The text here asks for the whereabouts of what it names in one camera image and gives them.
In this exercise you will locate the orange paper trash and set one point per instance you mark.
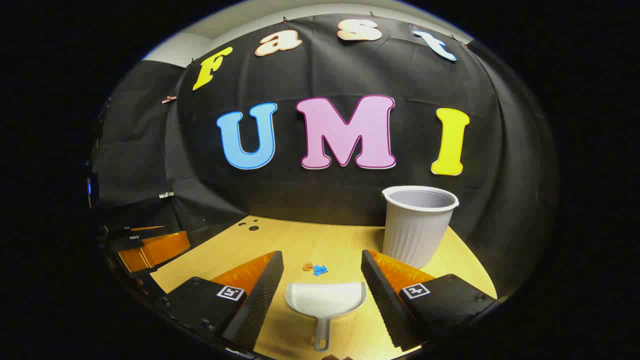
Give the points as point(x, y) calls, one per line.
point(307, 266)

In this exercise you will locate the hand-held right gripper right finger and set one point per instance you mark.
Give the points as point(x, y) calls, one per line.
point(382, 295)

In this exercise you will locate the white ribbed garbage bin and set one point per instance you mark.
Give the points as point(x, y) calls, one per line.
point(417, 230)

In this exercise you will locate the black backdrop cloth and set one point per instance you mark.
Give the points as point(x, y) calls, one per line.
point(325, 200)

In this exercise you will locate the blue paper trash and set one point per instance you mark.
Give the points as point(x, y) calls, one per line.
point(320, 270)

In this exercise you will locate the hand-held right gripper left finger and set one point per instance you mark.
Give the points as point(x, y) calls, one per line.
point(260, 295)

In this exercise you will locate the white plastic dustpan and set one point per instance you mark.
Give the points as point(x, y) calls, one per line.
point(325, 300)

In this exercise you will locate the small pink clip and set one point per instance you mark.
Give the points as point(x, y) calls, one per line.
point(169, 99)

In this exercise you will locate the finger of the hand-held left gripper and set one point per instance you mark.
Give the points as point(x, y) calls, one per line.
point(120, 232)
point(160, 250)

